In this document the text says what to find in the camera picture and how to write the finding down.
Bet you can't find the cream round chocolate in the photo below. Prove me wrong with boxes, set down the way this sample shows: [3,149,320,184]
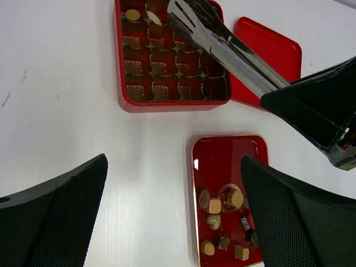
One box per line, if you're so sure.
[205,214,221,230]

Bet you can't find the tan round chocolate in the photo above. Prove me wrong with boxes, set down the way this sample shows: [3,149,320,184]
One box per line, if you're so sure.
[125,9,141,22]

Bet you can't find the metal serving tongs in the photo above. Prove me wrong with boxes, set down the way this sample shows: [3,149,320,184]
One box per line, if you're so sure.
[167,0,290,98]

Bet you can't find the gold fluted round chocolate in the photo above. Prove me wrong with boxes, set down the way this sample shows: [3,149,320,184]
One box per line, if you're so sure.
[217,184,245,214]

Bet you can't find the red chocolate tray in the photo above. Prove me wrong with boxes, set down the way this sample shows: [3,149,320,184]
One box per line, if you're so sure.
[190,135,269,266]

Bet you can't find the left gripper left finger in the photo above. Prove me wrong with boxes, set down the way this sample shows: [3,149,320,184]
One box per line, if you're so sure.
[1,154,108,266]

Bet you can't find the striped brown oval chocolate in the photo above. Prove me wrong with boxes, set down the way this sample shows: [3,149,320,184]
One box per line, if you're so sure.
[197,189,210,209]

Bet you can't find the dark round chocolate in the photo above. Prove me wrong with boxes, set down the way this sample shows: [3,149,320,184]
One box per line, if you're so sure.
[245,229,259,246]

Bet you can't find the tan oval chocolate bottom left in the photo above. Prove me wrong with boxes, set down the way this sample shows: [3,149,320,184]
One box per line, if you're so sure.
[200,240,215,256]

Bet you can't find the caramel cube chocolate bottom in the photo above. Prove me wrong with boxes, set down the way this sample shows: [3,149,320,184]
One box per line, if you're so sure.
[234,244,249,261]

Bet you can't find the white heart chocolate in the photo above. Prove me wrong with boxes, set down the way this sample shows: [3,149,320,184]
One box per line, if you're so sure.
[147,10,162,26]

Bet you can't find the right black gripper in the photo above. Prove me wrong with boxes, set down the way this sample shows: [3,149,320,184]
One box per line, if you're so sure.
[260,58,355,170]

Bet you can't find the red box lid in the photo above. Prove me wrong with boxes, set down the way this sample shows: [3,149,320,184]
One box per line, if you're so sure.
[228,16,303,111]

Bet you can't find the tan square chocolate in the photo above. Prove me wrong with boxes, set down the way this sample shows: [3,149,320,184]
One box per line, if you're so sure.
[206,198,221,214]

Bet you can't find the red compartment chocolate box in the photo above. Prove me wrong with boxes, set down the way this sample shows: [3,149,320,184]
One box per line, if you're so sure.
[113,1,231,113]

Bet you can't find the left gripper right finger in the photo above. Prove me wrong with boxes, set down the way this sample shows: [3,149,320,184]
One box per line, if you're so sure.
[240,155,355,266]

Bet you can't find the black white wrapped chocolate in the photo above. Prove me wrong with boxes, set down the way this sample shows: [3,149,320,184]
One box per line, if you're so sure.
[239,215,251,231]

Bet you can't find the dark square chocolate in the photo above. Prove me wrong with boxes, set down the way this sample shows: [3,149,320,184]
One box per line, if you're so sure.
[215,233,230,251]

